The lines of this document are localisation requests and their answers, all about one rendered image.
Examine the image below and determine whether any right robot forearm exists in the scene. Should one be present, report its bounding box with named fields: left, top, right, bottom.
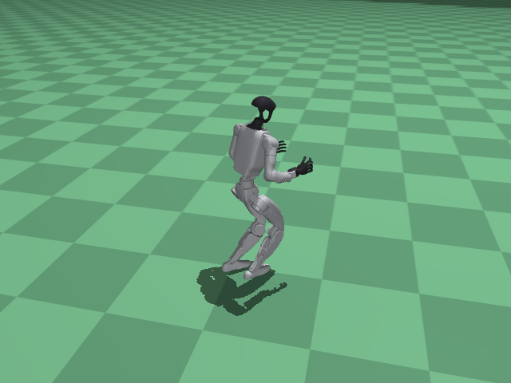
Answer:
left=271, top=170, right=296, bottom=184

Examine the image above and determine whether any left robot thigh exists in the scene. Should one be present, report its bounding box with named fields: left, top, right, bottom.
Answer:
left=231, top=186, right=266, bottom=235

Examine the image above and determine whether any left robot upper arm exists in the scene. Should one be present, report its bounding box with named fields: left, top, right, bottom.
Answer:
left=229, top=124, right=243, bottom=160

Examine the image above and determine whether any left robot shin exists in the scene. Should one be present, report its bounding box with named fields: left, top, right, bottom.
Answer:
left=228, top=227, right=266, bottom=264

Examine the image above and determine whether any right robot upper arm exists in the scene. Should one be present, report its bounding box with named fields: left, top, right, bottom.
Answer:
left=262, top=134, right=279, bottom=182

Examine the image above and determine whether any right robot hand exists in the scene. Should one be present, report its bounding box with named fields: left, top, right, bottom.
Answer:
left=287, top=156, right=313, bottom=177

